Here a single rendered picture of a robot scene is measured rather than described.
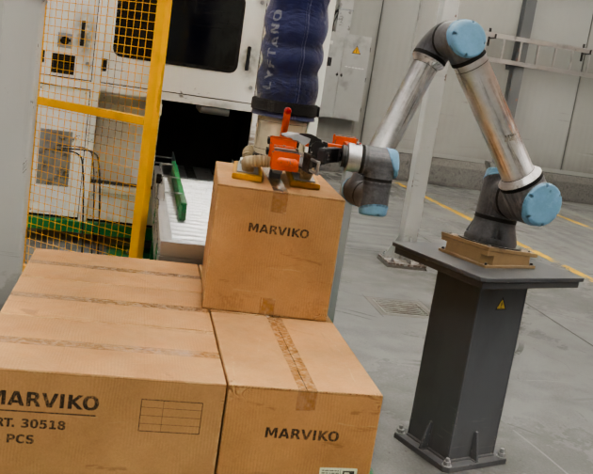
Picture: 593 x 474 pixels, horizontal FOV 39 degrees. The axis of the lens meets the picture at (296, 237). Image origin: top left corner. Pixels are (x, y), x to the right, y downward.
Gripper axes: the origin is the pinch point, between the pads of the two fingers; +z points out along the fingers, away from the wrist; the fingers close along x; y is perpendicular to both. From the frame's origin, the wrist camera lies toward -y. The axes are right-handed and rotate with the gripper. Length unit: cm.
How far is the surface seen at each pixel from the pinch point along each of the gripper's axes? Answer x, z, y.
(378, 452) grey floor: -108, -52, 23
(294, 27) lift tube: 37.2, 1.0, 16.7
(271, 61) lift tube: 25.7, 6.6, 19.3
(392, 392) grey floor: -108, -68, 85
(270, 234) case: -26.8, 0.1, -4.4
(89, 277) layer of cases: -53, 57, 14
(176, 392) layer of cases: -56, 20, -68
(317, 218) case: -19.9, -13.8, -3.6
